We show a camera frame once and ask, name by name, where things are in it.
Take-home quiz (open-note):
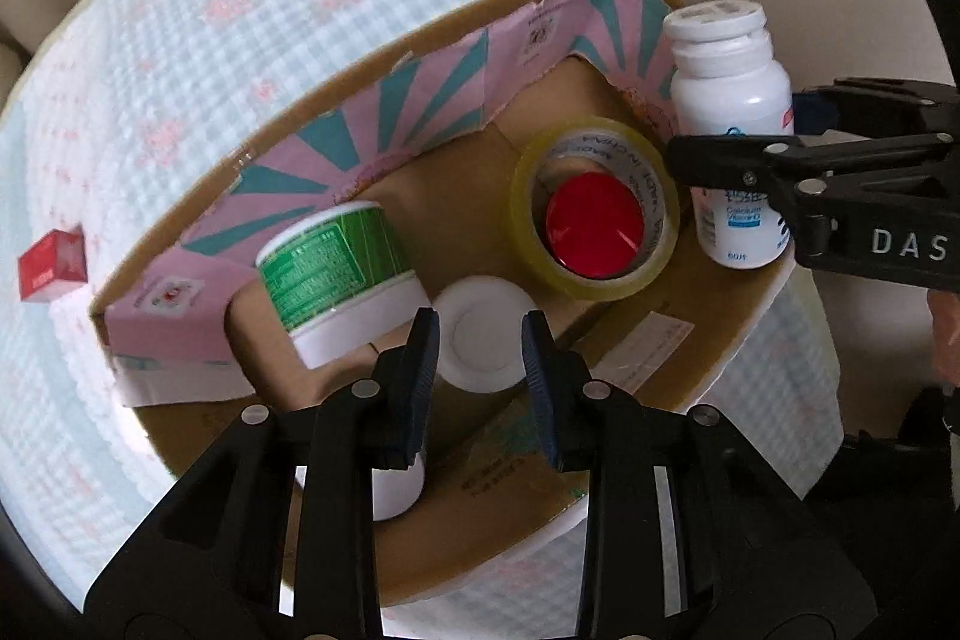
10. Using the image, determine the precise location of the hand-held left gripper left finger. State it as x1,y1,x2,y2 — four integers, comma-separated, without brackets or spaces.
82,306,441,640

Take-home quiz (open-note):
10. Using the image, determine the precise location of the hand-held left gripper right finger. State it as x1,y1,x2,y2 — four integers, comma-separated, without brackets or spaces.
521,310,878,640

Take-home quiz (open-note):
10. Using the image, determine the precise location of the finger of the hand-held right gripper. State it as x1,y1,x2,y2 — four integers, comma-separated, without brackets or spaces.
793,76,960,136
666,132,955,200

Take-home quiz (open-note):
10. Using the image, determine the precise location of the white pill bottle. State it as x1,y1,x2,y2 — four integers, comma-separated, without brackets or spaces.
664,0,796,270

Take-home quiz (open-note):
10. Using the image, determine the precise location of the yellow tape roll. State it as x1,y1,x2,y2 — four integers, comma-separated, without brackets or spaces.
510,115,682,304

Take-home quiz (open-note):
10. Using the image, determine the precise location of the white earbuds case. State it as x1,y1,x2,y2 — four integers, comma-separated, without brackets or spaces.
295,460,426,522

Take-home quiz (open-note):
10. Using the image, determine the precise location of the red round lid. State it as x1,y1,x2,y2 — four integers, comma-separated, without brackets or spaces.
545,175,646,276

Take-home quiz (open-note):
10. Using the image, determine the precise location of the green label white bottle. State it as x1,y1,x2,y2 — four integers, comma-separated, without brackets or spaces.
255,200,432,369

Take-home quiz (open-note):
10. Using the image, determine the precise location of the pink lined cardboard box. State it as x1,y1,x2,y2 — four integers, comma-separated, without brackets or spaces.
88,0,788,611

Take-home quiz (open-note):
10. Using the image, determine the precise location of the small red box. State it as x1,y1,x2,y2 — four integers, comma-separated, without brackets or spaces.
18,225,91,302

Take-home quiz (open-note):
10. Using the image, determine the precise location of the person's right hand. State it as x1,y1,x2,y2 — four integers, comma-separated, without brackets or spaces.
926,291,960,378

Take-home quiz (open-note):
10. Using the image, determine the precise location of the pale green mattress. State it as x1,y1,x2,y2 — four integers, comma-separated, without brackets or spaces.
0,0,841,498

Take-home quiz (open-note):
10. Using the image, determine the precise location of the checked light blue blanket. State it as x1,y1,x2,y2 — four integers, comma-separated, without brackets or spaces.
0,0,841,640

